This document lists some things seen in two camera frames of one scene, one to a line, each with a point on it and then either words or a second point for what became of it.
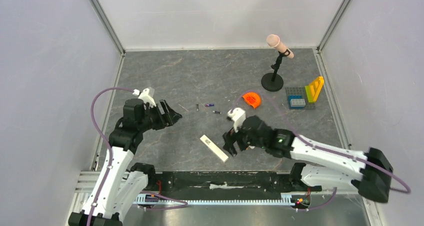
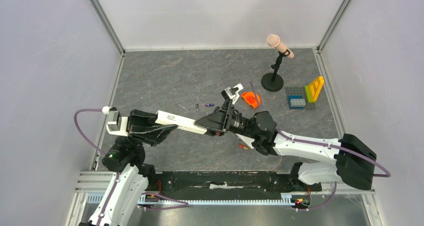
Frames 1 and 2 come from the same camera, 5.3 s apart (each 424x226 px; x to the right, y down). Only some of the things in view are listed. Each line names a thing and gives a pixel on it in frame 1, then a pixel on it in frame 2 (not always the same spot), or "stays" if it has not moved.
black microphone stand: (273, 81) stays
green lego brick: (308, 93) stays
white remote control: (214, 148) -> (165, 118)
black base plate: (227, 182) stays
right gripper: (239, 138) -> (226, 118)
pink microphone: (273, 40) stays
